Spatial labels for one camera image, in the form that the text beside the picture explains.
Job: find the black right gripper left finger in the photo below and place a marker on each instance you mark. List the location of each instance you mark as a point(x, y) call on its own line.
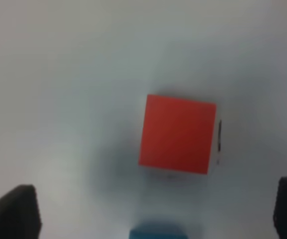
point(19, 214)

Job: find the blue cube block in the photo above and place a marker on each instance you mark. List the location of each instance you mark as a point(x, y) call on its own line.
point(157, 231)

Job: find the red cube block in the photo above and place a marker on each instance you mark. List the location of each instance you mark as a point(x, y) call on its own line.
point(177, 134)

